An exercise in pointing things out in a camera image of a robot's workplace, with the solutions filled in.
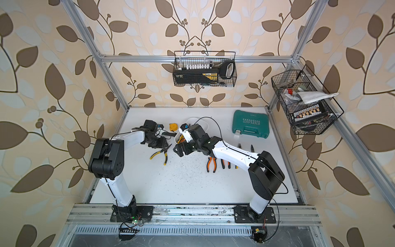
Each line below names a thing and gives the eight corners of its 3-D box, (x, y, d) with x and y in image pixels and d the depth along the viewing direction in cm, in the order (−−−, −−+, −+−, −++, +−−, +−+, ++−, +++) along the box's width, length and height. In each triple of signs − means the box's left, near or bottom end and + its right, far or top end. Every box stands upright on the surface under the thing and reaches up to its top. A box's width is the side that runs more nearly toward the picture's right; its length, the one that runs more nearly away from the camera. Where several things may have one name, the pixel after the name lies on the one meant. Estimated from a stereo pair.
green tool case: (231, 133, 107) (232, 129, 103) (233, 114, 119) (234, 109, 115) (267, 139, 104) (270, 135, 100) (265, 118, 116) (268, 113, 112)
